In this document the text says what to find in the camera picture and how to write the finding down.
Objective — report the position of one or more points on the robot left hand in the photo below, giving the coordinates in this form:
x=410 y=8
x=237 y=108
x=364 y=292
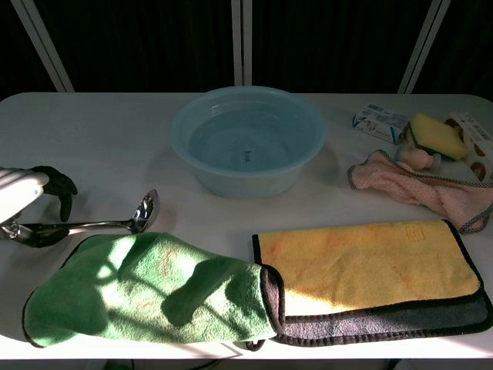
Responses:
x=23 y=185

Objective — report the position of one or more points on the stainless steel ladle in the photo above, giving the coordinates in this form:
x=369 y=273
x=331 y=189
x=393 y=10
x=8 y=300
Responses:
x=144 y=210

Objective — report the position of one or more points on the light blue plastic bowl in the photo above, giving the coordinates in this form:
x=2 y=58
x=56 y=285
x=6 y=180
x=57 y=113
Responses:
x=246 y=154

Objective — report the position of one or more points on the dark green curtain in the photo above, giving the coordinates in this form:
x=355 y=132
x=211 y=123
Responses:
x=11 y=58
x=146 y=42
x=466 y=50
x=327 y=42

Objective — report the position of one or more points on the green microfibre towel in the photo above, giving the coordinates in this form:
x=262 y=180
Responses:
x=154 y=285

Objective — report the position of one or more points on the yellow and grey towel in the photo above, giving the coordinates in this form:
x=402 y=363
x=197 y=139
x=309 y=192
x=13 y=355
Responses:
x=366 y=262

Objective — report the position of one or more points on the small blue white box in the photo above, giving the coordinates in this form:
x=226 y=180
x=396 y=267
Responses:
x=379 y=121

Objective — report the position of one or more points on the pink cloth with checked edge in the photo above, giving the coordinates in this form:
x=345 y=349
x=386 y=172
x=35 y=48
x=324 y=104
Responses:
x=389 y=181

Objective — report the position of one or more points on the yellow and green sponge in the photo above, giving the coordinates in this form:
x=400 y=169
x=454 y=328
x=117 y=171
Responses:
x=437 y=136

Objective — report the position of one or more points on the long white carton box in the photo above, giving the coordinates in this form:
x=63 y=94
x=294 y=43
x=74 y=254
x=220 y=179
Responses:
x=475 y=133

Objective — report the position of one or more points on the white frame post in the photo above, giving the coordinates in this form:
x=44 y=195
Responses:
x=44 y=42
x=423 y=42
x=241 y=38

